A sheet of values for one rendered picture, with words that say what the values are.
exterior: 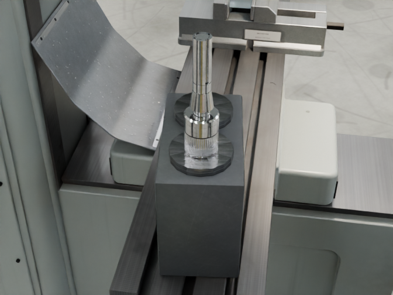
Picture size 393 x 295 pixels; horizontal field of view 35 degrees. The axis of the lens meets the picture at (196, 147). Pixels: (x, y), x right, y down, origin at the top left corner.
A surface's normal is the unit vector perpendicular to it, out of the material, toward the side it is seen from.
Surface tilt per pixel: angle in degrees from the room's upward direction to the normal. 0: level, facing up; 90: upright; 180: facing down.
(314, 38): 90
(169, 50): 0
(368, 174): 0
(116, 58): 45
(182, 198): 90
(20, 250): 88
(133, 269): 0
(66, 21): 63
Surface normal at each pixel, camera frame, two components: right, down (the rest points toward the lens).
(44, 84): 0.99, 0.10
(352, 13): 0.00, -0.79
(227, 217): -0.04, 0.61
